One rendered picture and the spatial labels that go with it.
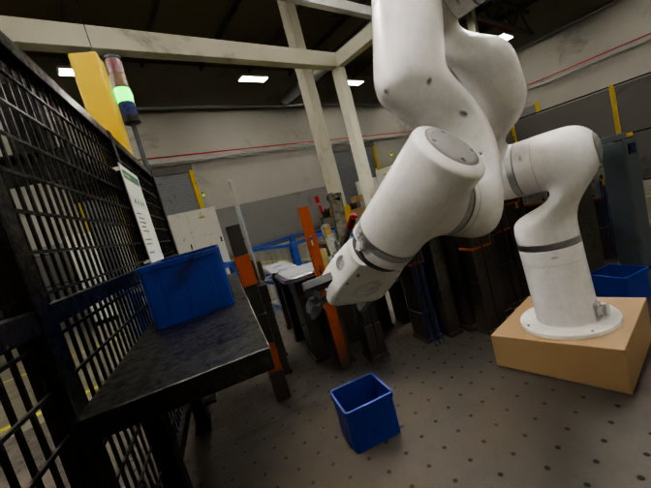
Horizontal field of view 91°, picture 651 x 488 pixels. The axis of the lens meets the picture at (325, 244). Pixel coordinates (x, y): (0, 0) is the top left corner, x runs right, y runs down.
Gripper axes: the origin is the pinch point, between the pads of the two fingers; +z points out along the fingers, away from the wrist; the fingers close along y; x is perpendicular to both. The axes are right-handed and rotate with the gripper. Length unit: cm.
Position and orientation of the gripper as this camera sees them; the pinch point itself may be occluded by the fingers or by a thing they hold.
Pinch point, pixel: (337, 305)
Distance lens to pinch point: 55.1
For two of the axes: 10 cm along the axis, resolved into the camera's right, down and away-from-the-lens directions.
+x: -3.2, -7.7, 5.5
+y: 8.8, -0.3, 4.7
